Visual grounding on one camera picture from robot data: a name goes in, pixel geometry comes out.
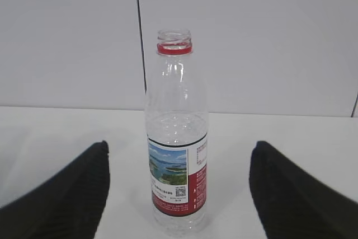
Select clear water bottle red label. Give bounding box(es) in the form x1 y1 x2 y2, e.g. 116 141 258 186
145 29 208 236

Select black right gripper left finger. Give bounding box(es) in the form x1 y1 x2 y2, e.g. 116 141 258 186
1 141 110 238

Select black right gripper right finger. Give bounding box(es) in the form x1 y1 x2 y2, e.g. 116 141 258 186
249 141 357 238

